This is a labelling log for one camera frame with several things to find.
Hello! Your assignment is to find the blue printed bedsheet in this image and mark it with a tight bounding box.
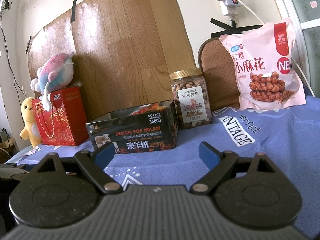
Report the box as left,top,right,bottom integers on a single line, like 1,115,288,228
5,96,320,232

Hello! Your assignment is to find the gold lid nut jar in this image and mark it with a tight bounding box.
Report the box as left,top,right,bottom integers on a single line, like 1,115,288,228
170,68,213,130

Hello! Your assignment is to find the frosted glass door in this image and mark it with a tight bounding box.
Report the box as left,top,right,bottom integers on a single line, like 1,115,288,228
272,0,320,98

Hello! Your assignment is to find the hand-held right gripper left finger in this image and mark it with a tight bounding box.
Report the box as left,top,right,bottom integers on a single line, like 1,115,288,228
30,142,120,195

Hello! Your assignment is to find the red gift bag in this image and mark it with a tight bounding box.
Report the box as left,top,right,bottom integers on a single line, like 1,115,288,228
31,86,90,147

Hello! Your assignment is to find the dark sheep print tin box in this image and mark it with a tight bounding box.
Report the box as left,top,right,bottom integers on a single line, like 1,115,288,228
86,100,179,153

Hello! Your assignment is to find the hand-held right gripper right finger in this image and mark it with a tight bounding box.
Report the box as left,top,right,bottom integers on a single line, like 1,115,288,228
191,142,285,193

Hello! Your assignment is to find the yellow plush toy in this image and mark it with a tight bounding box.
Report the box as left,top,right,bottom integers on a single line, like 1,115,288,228
20,97,42,148

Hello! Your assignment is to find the wood-grain board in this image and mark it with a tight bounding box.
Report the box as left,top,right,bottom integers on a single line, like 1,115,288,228
27,0,197,123

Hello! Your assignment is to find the large pink snack bag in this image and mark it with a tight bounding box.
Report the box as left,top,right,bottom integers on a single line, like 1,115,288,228
219,17,307,111

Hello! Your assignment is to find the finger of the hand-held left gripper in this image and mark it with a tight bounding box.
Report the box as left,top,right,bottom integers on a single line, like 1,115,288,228
0,163,30,182

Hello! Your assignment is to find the brown chair back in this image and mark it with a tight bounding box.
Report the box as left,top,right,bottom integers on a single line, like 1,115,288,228
197,36,245,112

